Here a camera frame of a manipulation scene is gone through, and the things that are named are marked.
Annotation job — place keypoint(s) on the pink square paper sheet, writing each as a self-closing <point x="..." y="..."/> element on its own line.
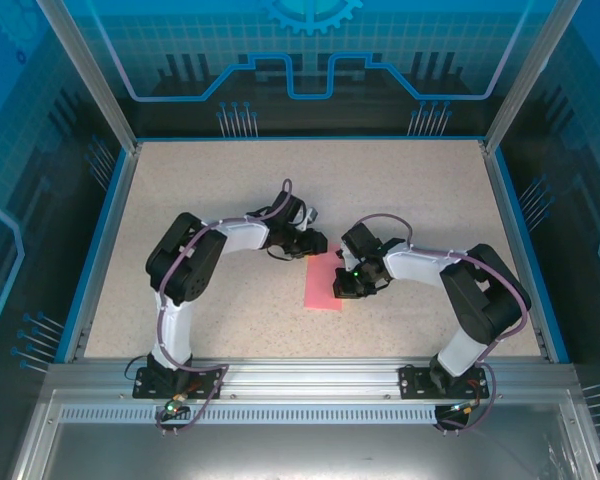
<point x="320" y="285"/>

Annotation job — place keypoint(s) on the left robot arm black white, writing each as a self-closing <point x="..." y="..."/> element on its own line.
<point x="190" y="260"/>

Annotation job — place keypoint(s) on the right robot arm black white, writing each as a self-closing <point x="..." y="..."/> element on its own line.
<point x="480" y="290"/>

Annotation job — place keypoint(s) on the sheet metal tray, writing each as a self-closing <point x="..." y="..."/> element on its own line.
<point x="300" y="450"/>

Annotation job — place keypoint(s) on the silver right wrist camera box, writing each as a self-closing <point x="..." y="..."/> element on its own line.
<point x="349" y="257"/>

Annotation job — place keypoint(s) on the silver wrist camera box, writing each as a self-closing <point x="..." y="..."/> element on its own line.
<point x="349" y="257"/>
<point x="312" y="216"/>

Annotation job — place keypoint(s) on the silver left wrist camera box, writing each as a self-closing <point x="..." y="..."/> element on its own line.
<point x="312" y="216"/>

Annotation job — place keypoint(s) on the aluminium mounting rail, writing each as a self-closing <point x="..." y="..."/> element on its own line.
<point x="310" y="380"/>

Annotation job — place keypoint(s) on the blue rear frame strip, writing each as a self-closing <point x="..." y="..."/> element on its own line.
<point x="310" y="138"/>

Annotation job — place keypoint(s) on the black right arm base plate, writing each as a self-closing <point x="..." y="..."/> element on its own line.
<point x="415" y="382"/>

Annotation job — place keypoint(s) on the aluminium side rail blue edge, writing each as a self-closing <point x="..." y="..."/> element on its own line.
<point x="519" y="250"/>
<point x="105" y="250"/>

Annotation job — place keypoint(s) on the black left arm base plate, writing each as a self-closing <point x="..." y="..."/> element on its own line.
<point x="205" y="382"/>

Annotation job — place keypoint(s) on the aluminium frame post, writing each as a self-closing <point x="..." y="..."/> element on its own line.
<point x="92" y="75"/>
<point x="529" y="75"/>

